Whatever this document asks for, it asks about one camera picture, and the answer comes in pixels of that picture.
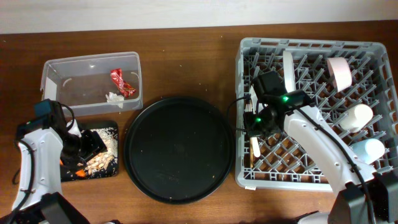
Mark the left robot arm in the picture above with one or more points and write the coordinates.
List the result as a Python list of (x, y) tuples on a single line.
[(48, 146)]

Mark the clear plastic bin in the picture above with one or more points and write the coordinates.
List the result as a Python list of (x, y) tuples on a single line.
[(82, 82)]

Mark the red snack wrapper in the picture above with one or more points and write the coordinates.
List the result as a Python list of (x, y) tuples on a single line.
[(124, 88)]

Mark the wooden chopstick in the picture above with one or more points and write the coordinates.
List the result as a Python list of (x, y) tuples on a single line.
[(251, 154)]

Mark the rice and nutshell scraps pile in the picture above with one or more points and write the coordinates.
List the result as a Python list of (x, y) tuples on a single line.
[(104, 152)]

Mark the black rectangular tray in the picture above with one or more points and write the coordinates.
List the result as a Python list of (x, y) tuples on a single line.
[(109, 149)]

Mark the white plastic fork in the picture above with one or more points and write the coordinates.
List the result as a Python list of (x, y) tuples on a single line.
[(255, 146)]

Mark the white tissue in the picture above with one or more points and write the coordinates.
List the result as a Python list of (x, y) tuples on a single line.
[(114, 98)]

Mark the light blue cup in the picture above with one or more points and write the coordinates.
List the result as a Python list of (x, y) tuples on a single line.
[(368, 150)]

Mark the white cup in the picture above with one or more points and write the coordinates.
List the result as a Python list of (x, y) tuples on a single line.
[(356, 118)]

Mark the round black tray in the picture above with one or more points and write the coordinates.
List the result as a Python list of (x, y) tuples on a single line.
[(179, 150)]

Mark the grey plate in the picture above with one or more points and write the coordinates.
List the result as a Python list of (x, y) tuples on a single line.
[(289, 71)]

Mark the pink bowl with scraps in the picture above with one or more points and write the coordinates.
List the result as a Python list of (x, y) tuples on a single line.
[(340, 72)]

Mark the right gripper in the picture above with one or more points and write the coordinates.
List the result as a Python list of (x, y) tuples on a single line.
[(251, 130)]

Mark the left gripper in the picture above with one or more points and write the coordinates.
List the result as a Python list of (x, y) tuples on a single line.
[(96, 145)]

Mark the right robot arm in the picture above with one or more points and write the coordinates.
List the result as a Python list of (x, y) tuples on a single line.
[(362, 194)]

